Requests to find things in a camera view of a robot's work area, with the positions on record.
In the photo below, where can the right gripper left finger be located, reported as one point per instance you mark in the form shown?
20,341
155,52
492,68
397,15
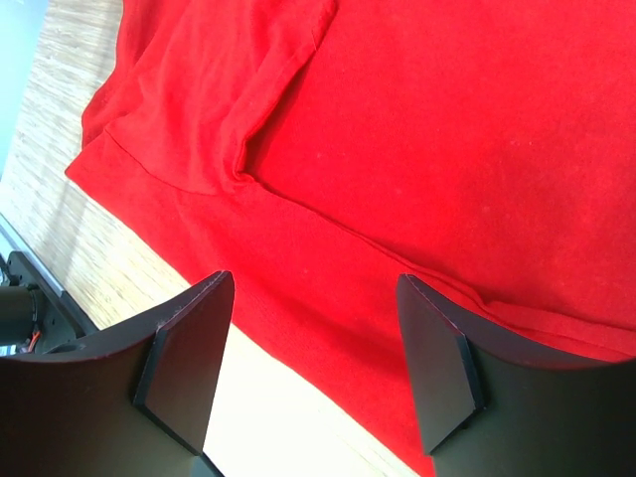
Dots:
133,399

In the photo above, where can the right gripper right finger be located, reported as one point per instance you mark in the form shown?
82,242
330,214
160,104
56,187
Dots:
490,402

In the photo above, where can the red t shirt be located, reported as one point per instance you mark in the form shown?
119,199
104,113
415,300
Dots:
320,149

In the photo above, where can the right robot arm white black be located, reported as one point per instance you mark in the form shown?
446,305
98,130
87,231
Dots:
134,399

